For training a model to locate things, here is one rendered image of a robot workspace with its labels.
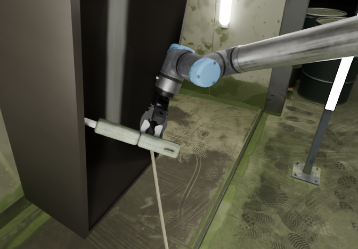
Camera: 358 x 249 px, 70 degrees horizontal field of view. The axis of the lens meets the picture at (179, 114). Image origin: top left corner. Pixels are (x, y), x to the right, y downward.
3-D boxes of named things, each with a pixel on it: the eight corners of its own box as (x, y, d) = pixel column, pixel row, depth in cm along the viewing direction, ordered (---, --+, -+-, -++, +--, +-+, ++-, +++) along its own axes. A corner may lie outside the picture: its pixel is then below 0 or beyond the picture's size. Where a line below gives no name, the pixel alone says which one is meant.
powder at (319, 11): (348, 12, 334) (348, 11, 333) (341, 19, 296) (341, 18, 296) (304, 8, 361) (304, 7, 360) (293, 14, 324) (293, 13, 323)
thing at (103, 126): (175, 131, 113) (182, 149, 91) (171, 141, 114) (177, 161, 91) (64, 93, 104) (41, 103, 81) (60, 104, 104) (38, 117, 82)
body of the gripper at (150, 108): (162, 120, 102) (173, 92, 99) (163, 126, 93) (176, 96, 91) (144, 114, 100) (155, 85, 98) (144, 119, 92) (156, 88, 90)
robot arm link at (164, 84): (183, 85, 90) (157, 74, 88) (178, 98, 90) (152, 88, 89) (180, 82, 98) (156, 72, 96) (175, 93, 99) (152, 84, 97)
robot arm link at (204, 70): (227, 55, 80) (201, 48, 89) (198, 63, 74) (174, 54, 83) (225, 83, 85) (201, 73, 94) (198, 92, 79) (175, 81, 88)
